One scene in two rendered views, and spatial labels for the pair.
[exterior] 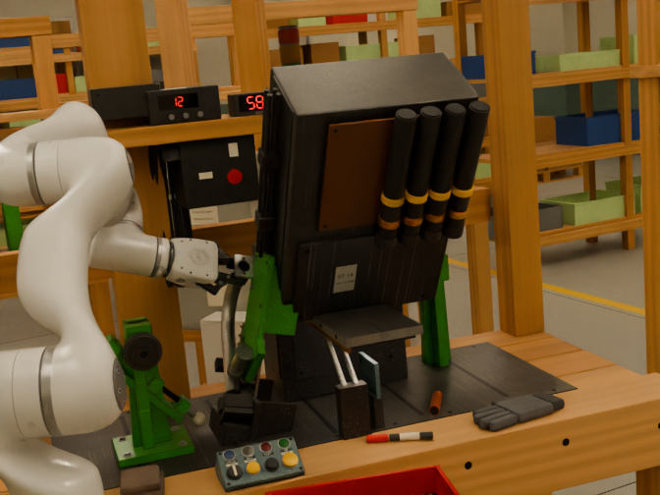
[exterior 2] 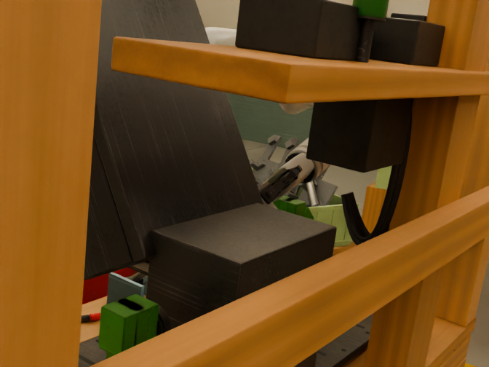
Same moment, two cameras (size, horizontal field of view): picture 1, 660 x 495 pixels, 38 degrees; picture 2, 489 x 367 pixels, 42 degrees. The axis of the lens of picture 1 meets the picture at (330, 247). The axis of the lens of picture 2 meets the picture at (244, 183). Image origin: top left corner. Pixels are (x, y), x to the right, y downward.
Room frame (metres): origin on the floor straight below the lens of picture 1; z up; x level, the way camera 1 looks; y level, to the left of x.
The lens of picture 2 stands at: (3.00, -0.65, 1.57)
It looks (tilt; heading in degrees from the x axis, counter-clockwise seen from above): 13 degrees down; 142
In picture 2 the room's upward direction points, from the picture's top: 7 degrees clockwise
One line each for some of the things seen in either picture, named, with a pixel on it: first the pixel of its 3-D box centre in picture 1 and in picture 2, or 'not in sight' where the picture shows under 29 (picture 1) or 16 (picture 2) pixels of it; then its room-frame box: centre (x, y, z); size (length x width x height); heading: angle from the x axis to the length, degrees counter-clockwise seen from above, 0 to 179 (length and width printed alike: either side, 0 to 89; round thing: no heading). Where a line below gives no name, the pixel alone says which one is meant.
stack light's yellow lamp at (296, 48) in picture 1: (290, 54); not in sight; (2.35, 0.05, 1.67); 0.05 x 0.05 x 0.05
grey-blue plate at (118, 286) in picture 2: (370, 390); (124, 310); (1.90, -0.06, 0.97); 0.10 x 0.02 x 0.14; 18
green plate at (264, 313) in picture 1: (272, 299); not in sight; (1.94, 0.13, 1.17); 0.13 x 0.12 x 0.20; 108
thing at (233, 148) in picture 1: (215, 169); (360, 121); (2.19, 0.24, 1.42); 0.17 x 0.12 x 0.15; 108
